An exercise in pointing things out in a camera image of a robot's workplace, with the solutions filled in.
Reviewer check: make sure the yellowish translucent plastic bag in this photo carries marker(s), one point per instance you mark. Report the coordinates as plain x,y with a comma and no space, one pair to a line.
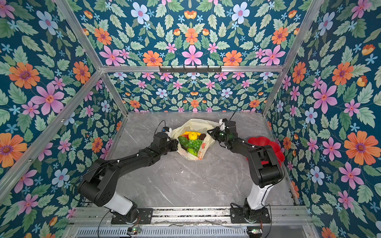
196,125

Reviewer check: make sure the red flower-shaped plastic plate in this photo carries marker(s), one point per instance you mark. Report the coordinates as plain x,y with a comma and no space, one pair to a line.
264,141

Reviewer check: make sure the black hook rail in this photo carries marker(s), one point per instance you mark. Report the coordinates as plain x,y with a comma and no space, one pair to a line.
190,69

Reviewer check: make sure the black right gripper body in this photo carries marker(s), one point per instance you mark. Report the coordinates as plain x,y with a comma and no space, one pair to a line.
217,133

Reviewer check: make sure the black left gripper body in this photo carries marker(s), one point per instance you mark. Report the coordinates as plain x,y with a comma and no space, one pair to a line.
169,147

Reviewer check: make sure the yellow banana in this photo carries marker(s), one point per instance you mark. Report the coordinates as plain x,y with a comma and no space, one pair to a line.
191,132

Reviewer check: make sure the dark brown fruit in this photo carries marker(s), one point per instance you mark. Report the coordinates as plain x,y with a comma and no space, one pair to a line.
202,136

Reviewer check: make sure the dark green avocado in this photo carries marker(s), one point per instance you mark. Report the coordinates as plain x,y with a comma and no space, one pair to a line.
183,141

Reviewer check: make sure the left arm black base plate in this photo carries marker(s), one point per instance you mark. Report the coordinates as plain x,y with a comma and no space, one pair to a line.
135,216

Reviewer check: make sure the green grape bunch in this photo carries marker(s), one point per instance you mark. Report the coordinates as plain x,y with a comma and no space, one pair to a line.
196,144

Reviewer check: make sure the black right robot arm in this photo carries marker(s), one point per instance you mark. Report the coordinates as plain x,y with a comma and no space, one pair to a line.
264,165

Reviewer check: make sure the aluminium frame rail base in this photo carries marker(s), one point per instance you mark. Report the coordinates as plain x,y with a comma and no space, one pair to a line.
193,222

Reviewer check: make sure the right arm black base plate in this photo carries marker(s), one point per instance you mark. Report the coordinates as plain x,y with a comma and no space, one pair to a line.
245,215

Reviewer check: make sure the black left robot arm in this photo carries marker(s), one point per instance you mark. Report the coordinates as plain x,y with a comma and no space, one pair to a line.
99,183

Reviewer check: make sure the light green custard apple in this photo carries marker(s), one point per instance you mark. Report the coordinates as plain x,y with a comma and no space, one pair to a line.
192,151

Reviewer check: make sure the yellow bumpy fruit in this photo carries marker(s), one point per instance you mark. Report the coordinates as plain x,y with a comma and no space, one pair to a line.
193,137

